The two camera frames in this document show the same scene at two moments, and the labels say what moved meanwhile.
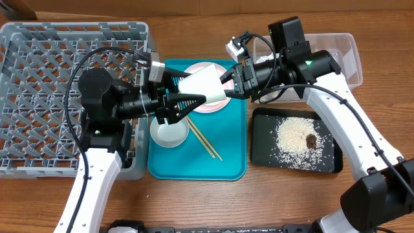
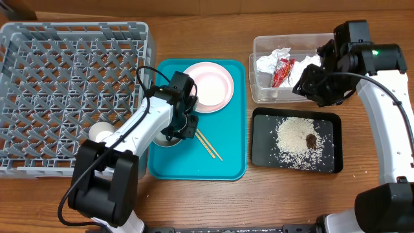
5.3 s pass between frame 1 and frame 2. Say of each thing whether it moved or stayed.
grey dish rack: stayed
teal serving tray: stayed
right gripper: moved
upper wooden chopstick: stayed
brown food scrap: stayed
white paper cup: moved
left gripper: moved
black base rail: stayed
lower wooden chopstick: stayed
